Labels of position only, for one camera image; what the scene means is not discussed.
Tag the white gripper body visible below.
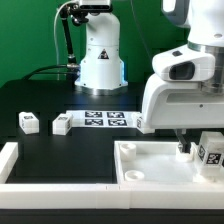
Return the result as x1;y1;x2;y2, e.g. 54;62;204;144
142;74;224;129

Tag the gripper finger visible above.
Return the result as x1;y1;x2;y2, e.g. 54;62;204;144
174;129;190;153

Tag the white square table top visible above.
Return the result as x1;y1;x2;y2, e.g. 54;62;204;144
114;141;224;184

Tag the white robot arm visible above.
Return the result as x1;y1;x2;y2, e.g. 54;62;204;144
64;0;224;152

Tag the fiducial marker sheet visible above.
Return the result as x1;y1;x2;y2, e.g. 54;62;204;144
66;110;140;128

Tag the white U-shaped obstacle fence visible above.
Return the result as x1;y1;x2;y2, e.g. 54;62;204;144
0;142;224;209

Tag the grey hose at robot base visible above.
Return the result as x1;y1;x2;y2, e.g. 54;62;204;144
53;0;76;66

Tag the black cable on table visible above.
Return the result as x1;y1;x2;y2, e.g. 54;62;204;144
21;63;81;81

